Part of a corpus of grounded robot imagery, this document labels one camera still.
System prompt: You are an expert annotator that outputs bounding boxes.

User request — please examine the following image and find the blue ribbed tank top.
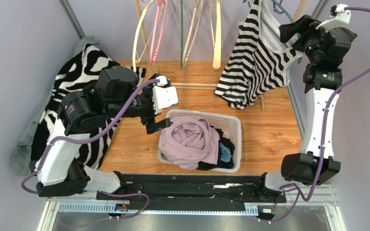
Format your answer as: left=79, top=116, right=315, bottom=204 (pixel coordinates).
left=219, top=142, right=234, bottom=163

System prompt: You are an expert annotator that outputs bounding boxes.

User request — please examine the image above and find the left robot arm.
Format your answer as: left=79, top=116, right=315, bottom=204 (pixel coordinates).
left=29, top=66, right=179, bottom=197

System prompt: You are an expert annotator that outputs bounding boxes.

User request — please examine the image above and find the wooden clothes rack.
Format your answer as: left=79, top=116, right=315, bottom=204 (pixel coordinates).
left=148, top=0, right=308, bottom=111

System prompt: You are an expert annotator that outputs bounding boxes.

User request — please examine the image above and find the green hanger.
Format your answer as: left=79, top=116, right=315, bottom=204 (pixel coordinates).
left=180, top=0, right=184, bottom=70

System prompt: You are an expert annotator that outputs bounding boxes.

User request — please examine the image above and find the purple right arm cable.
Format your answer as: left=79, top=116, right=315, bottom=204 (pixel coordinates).
left=277, top=7, right=370, bottom=223

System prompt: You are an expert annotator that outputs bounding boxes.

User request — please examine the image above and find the pink hanger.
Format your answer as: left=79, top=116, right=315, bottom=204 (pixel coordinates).
left=150, top=0, right=169, bottom=65

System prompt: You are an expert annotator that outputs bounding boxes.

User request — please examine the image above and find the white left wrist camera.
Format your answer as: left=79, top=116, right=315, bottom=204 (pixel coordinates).
left=152, top=75, right=179, bottom=115

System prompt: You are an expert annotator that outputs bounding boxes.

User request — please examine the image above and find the black mounting rail base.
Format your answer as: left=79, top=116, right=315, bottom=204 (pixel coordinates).
left=53, top=173, right=338, bottom=222

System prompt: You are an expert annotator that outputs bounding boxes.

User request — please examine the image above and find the zebra print blanket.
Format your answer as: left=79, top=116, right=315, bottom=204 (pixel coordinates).
left=30, top=44, right=146, bottom=170

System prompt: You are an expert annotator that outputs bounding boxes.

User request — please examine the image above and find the wooden hanger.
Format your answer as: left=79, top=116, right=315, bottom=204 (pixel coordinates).
left=181, top=0, right=203, bottom=68
left=210, top=0, right=222, bottom=69

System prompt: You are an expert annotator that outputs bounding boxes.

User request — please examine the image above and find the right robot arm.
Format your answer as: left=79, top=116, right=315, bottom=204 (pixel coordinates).
left=262, top=10, right=357, bottom=191

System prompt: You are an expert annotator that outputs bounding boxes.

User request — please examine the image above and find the black white striped tank top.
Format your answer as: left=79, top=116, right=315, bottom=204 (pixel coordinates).
left=214, top=0, right=303, bottom=110

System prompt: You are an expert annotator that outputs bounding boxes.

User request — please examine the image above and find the white perforated plastic basket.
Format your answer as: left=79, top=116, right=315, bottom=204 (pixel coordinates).
left=157, top=109, right=242, bottom=173

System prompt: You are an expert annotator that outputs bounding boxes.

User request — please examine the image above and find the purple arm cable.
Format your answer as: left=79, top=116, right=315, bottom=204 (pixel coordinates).
left=21, top=78, right=161, bottom=195
left=277, top=7, right=370, bottom=223

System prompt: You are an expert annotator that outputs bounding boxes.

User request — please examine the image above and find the cream plastic hanger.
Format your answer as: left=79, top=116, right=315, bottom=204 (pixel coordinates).
left=132, top=0, right=155, bottom=71

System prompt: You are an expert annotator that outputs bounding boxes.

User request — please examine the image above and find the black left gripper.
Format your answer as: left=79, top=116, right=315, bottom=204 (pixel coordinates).
left=106, top=75, right=174, bottom=134

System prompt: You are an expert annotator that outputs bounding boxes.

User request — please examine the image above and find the lilac ribbed tank top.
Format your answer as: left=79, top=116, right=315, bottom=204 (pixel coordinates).
left=158, top=115, right=220, bottom=170

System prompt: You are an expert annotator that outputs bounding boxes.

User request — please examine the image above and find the teal wire hanger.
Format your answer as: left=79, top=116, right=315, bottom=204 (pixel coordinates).
left=260, top=0, right=293, bottom=43

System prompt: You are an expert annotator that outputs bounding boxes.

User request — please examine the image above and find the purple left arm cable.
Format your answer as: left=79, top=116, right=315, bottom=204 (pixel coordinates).
left=21, top=78, right=161, bottom=195

